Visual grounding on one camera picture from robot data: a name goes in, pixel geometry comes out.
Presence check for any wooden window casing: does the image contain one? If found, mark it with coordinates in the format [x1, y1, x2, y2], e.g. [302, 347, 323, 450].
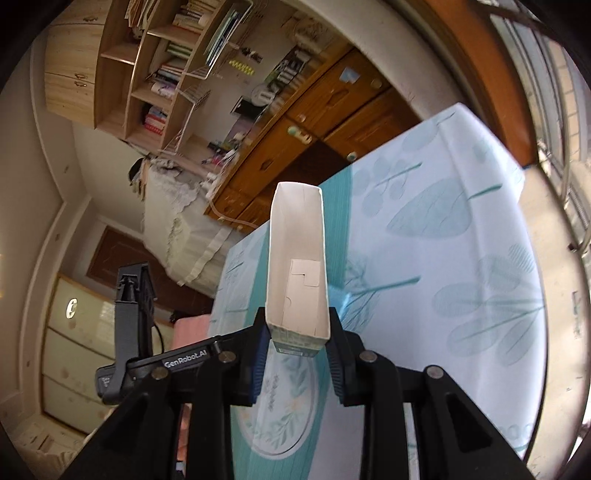
[392, 0, 541, 169]

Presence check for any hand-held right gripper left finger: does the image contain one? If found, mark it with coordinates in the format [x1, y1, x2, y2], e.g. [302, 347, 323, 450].
[60, 308, 269, 480]

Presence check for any light blue leaf print tablecloth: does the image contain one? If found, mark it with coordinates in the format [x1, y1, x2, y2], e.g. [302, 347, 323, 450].
[208, 102, 550, 480]

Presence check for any pale yellow drawer cabinet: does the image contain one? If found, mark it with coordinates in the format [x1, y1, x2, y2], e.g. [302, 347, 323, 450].
[39, 272, 176, 435]

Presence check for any wooden bookshelf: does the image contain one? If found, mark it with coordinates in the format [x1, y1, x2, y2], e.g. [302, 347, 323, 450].
[95, 0, 259, 153]

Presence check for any light wood wall cabinet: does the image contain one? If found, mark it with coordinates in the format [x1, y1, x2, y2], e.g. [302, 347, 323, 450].
[44, 0, 121, 127]

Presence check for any white paper box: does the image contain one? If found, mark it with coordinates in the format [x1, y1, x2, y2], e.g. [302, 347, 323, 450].
[265, 181, 332, 360]

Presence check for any wooden sideboard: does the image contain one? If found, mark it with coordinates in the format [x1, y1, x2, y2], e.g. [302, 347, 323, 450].
[203, 34, 421, 234]

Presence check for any white wire rack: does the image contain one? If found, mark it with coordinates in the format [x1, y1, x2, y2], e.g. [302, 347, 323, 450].
[157, 0, 254, 155]

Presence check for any group of books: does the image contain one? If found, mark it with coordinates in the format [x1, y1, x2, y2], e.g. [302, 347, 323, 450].
[124, 0, 241, 137]

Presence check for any white power cable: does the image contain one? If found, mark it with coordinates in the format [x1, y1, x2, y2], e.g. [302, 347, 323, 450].
[203, 196, 257, 232]

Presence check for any beige storage box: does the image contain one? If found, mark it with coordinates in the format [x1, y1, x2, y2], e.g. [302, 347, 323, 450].
[284, 14, 333, 47]

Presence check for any window with metal grille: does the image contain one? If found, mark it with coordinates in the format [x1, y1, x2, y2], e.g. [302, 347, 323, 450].
[480, 0, 591, 324]

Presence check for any white lace cover cloth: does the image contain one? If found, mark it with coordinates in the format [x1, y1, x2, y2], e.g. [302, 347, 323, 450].
[139, 157, 245, 296]

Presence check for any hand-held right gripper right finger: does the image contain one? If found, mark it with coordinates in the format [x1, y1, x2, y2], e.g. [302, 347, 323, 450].
[329, 308, 536, 480]

